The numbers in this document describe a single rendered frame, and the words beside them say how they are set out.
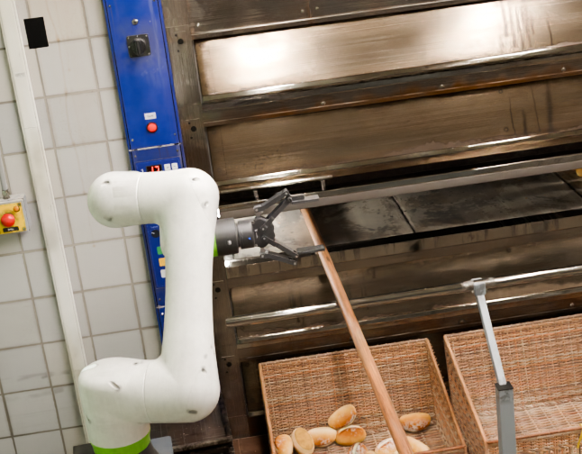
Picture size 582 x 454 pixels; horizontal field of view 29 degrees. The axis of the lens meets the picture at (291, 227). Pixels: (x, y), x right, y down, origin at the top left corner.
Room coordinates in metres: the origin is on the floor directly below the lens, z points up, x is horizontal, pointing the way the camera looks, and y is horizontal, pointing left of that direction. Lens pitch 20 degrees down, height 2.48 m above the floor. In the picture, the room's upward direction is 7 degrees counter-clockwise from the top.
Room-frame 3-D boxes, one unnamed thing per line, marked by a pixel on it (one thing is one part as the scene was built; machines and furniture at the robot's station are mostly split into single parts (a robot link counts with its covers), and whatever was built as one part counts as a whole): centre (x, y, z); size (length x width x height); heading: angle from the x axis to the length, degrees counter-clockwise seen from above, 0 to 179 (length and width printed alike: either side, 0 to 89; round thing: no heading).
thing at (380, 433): (2.99, -0.13, 0.72); 0.56 x 0.49 x 0.28; 93
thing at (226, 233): (2.69, 0.16, 1.48); 0.12 x 0.06 x 0.09; 4
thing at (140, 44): (3.18, 0.36, 1.92); 0.06 x 0.04 x 0.11; 94
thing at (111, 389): (2.11, 0.40, 1.36); 0.16 x 0.13 x 0.19; 78
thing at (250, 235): (2.69, 0.09, 1.48); 0.09 x 0.07 x 0.08; 94
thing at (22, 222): (3.16, 0.81, 1.46); 0.10 x 0.07 x 0.10; 94
